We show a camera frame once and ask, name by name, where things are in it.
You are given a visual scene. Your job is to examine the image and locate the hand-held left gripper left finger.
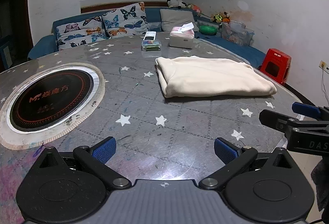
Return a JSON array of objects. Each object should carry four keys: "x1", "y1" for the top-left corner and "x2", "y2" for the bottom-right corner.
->
[{"x1": 40, "y1": 136, "x2": 131, "y2": 190}]

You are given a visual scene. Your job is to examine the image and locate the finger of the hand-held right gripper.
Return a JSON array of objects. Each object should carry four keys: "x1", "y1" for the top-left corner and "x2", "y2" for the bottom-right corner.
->
[
  {"x1": 292, "y1": 102, "x2": 329, "y2": 121},
  {"x1": 259, "y1": 109, "x2": 329, "y2": 137}
]

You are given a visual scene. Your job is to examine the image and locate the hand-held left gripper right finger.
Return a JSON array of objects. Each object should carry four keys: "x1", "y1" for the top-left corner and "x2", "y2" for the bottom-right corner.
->
[{"x1": 199, "y1": 137, "x2": 291, "y2": 190}]

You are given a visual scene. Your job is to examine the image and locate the cream garment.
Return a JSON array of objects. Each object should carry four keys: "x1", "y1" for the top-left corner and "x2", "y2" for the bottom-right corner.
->
[{"x1": 155, "y1": 56, "x2": 277, "y2": 98}]

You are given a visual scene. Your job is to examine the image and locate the person's right forearm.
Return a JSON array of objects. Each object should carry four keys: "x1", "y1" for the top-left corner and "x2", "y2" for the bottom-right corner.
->
[{"x1": 310, "y1": 159, "x2": 329, "y2": 212}]

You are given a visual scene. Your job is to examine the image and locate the red plastic stool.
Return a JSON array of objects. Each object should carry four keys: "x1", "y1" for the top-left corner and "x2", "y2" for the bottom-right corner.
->
[{"x1": 259, "y1": 48, "x2": 292, "y2": 85}]

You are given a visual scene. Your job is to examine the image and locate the blue sofa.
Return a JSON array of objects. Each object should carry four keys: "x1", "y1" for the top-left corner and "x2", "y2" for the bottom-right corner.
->
[{"x1": 27, "y1": 6, "x2": 266, "y2": 70}]

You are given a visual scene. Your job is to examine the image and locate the round black induction cooker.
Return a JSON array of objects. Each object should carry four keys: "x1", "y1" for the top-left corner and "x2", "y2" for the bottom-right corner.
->
[{"x1": 0, "y1": 63, "x2": 106, "y2": 150}]

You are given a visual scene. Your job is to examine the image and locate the clear plastic storage box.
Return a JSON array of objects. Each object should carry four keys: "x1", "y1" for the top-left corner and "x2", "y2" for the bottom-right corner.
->
[{"x1": 221, "y1": 21, "x2": 254, "y2": 47}]

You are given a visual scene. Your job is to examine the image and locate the green bowl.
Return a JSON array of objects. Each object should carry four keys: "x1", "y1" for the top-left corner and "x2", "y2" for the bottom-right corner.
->
[{"x1": 199, "y1": 24, "x2": 218, "y2": 35}]

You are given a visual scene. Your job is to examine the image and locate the heap of small plush toys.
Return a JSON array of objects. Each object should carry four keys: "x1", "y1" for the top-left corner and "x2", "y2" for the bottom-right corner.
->
[{"x1": 211, "y1": 12, "x2": 230, "y2": 24}]

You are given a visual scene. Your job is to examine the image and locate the butterfly print cushion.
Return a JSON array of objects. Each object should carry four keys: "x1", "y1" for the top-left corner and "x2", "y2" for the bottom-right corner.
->
[
  {"x1": 101, "y1": 2, "x2": 149, "y2": 38},
  {"x1": 55, "y1": 17, "x2": 108, "y2": 51}
]

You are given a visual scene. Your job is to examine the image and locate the white tissue box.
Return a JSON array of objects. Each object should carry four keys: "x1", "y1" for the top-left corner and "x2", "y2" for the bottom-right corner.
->
[{"x1": 169, "y1": 22, "x2": 195, "y2": 49}]

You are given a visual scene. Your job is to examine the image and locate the white remote control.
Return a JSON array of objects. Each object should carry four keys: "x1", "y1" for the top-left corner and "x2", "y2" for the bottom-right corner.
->
[{"x1": 143, "y1": 31, "x2": 157, "y2": 43}]

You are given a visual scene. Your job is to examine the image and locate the grey pillow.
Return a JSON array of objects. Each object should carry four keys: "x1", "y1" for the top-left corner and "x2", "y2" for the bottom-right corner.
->
[{"x1": 160, "y1": 8, "x2": 199, "y2": 33}]

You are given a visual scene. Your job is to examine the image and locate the black and white plush toy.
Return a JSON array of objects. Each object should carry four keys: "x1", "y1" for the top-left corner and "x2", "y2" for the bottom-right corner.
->
[{"x1": 167, "y1": 0, "x2": 193, "y2": 9}]

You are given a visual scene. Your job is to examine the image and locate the dark brown door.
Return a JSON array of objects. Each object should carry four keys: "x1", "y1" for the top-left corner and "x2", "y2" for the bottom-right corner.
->
[{"x1": 0, "y1": 0, "x2": 34, "y2": 70}]

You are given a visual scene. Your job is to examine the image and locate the thin wall cable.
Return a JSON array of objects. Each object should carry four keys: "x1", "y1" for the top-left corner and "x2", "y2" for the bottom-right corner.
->
[{"x1": 320, "y1": 70, "x2": 329, "y2": 105}]

